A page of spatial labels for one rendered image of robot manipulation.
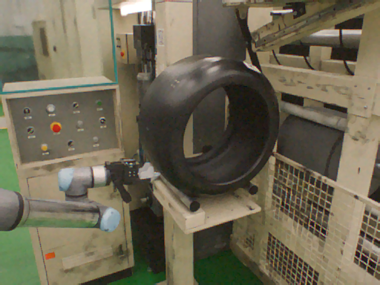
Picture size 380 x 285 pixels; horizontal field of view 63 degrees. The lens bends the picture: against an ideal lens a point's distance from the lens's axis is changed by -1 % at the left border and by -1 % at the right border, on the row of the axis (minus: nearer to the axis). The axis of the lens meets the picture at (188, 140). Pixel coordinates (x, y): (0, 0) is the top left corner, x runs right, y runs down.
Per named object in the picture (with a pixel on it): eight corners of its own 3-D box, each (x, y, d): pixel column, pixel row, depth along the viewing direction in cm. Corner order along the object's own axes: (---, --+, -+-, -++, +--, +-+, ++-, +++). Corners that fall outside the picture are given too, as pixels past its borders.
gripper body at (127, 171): (141, 164, 112) (107, 166, 107) (139, 185, 115) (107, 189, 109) (134, 156, 119) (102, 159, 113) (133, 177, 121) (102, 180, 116)
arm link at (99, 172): (94, 191, 107) (90, 182, 114) (107, 190, 110) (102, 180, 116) (94, 171, 105) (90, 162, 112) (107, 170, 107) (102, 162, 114)
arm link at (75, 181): (58, 188, 109) (57, 165, 107) (90, 185, 114) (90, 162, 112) (59, 197, 102) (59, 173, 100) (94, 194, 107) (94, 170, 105)
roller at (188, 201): (166, 174, 152) (157, 177, 150) (165, 166, 150) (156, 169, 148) (201, 209, 122) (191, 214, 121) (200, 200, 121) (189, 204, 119)
